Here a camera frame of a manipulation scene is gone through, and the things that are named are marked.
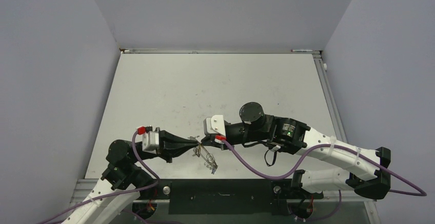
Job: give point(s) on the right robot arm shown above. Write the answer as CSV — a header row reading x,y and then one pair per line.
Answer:
x,y
363,171

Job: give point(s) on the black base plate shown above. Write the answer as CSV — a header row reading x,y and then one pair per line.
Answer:
x,y
184,204

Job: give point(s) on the red white marker pen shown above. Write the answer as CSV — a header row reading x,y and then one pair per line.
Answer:
x,y
301,51

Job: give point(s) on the aluminium frame rail back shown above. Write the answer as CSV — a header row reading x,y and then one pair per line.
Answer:
x,y
204,51

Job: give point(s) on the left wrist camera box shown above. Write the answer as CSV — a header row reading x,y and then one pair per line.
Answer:
x,y
150,138

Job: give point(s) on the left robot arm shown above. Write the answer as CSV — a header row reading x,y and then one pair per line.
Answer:
x,y
127,176

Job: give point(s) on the aluminium frame rail right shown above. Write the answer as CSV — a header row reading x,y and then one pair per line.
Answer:
x,y
321,68

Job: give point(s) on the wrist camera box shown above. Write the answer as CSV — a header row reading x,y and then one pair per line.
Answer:
x,y
214,126
150,138

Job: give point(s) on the aluminium frame rail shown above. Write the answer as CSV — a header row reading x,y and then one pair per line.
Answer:
x,y
204,51
251,188
321,68

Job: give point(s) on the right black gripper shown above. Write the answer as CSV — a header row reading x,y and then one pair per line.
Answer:
x,y
209,139

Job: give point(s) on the aluminium frame rail front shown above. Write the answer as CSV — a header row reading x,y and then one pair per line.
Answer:
x,y
251,188

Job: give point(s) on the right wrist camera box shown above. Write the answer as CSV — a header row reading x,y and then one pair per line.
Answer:
x,y
214,126

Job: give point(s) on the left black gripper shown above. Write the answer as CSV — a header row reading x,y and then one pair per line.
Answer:
x,y
167,138

